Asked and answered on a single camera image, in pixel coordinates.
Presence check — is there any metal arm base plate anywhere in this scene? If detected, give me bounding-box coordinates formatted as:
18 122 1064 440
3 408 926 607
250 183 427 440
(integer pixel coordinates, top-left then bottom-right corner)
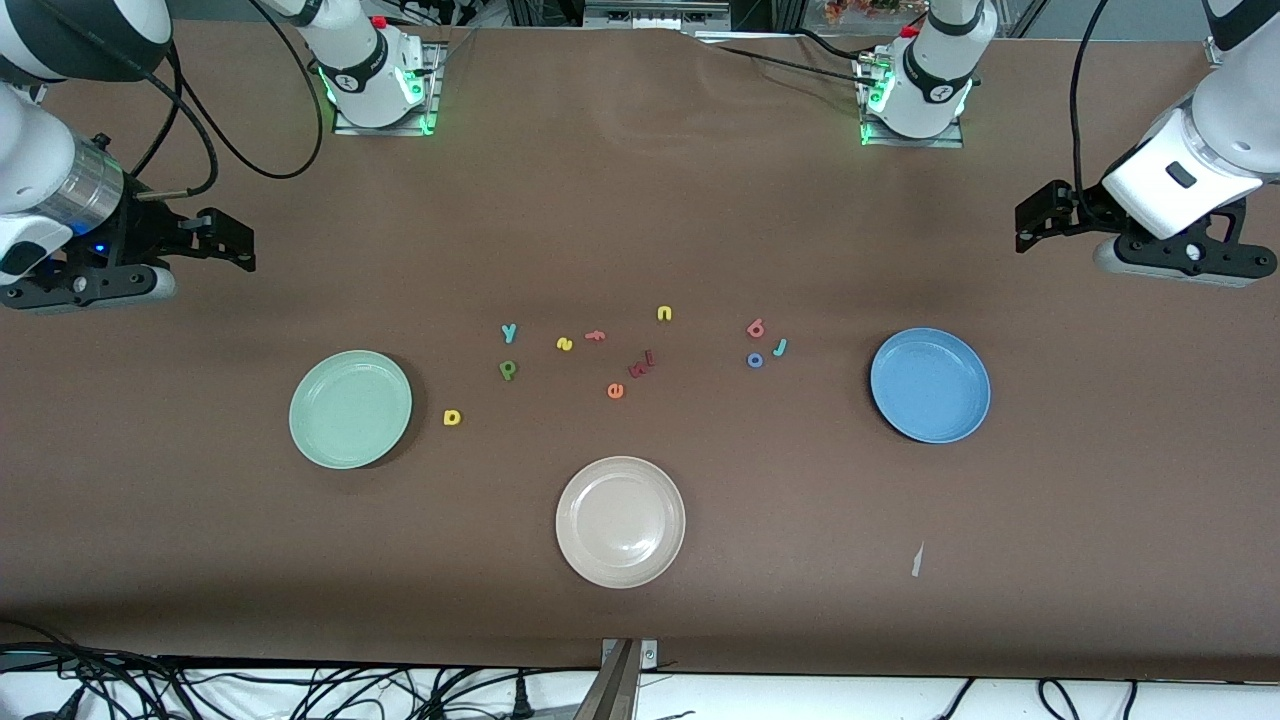
857 55 967 150
332 42 447 138

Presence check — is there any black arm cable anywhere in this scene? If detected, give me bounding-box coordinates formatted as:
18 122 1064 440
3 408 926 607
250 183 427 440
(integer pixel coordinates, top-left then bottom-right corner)
1067 0 1114 217
125 0 327 201

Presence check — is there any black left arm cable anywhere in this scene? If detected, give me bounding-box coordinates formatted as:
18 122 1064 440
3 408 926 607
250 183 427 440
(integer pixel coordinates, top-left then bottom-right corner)
1067 0 1114 217

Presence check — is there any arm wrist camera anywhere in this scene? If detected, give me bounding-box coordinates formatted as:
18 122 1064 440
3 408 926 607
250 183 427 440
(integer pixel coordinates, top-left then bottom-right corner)
1014 180 1103 254
150 207 257 274

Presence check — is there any blue plate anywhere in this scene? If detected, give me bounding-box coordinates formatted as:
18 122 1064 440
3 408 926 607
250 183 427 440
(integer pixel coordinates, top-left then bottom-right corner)
869 327 992 445

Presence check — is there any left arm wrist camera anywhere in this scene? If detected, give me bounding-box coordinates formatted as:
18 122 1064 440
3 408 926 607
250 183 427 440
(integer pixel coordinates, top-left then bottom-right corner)
1014 180 1103 254

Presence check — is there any black cable bundle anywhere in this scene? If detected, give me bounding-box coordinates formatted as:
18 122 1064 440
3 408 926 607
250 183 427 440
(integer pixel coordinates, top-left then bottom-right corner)
0 620 601 720

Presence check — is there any beige plate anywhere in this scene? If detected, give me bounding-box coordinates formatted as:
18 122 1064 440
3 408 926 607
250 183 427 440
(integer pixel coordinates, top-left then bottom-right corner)
555 456 687 590

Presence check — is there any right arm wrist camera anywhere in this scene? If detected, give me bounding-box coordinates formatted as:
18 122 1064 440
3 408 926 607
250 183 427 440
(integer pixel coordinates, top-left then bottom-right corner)
150 207 257 274

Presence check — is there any aluminium frame rail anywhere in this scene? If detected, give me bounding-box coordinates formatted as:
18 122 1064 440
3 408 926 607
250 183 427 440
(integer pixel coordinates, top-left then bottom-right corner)
505 0 801 34

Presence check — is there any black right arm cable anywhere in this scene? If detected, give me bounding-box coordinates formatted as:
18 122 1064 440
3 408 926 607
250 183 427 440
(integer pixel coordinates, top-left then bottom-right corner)
125 0 327 201

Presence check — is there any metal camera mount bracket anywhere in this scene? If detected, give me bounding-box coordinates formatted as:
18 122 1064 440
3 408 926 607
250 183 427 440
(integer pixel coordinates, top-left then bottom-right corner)
574 638 660 720

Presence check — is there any black table cable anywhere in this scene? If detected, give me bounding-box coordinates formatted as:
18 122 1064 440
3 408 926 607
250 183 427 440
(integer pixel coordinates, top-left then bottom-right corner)
690 28 881 96

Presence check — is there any green plate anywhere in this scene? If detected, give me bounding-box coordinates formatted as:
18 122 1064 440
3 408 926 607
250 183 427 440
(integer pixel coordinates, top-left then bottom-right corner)
288 349 414 471

